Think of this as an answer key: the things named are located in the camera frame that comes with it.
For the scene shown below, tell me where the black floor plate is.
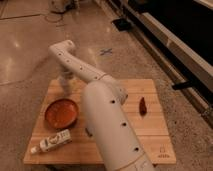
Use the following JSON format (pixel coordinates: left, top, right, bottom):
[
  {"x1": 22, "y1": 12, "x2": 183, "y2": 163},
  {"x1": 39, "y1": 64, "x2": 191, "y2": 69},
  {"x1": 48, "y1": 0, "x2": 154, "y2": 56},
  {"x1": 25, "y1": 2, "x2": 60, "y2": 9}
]
[{"x1": 112, "y1": 18, "x2": 132, "y2": 31}]

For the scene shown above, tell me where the translucent white ceramic cup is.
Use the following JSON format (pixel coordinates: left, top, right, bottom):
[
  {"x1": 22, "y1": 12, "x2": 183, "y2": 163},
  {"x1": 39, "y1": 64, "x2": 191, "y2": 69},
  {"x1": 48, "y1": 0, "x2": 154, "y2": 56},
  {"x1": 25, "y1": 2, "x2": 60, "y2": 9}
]
[{"x1": 59, "y1": 76, "x2": 72, "y2": 95}]

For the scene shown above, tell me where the orange ceramic bowl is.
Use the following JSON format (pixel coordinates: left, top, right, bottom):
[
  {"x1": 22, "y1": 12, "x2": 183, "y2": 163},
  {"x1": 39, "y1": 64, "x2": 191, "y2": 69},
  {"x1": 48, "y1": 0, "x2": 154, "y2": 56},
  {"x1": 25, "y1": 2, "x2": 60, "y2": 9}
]
[{"x1": 44, "y1": 99, "x2": 79, "y2": 129}]

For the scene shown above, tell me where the white machine base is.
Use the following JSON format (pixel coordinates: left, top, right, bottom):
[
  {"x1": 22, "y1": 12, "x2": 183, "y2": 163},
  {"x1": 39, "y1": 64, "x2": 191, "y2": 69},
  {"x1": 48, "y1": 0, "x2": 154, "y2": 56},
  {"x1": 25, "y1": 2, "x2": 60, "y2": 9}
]
[{"x1": 48, "y1": 0, "x2": 74, "y2": 13}]

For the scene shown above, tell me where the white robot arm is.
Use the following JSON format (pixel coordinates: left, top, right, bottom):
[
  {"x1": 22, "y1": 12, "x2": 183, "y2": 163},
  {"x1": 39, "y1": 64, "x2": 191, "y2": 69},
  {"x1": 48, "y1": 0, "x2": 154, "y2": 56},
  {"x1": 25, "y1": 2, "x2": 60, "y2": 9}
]
[{"x1": 49, "y1": 40, "x2": 155, "y2": 171}]

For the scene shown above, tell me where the wooden table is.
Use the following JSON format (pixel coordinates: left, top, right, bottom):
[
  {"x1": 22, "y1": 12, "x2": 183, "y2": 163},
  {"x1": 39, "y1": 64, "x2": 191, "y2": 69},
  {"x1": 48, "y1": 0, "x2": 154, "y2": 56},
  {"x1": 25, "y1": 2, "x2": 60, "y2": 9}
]
[{"x1": 23, "y1": 79, "x2": 176, "y2": 165}]

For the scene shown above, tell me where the long wall rail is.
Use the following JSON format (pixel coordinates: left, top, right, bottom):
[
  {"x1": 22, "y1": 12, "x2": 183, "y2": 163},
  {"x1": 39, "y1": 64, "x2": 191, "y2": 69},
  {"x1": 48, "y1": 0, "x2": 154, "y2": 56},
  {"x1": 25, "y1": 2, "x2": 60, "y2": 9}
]
[{"x1": 95, "y1": 0, "x2": 213, "y2": 129}]

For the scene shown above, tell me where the blue sponge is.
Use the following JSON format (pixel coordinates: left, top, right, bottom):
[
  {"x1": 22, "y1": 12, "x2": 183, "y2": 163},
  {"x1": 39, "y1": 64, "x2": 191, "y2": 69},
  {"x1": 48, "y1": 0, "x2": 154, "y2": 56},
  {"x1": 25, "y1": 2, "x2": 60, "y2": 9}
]
[{"x1": 85, "y1": 128, "x2": 93, "y2": 137}]

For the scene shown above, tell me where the white tube with cap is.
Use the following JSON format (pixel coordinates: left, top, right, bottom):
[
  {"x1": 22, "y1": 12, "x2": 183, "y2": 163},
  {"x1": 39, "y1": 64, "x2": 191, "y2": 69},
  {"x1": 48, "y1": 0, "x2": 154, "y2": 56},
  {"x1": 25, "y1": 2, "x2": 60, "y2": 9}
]
[{"x1": 30, "y1": 129, "x2": 72, "y2": 154}]

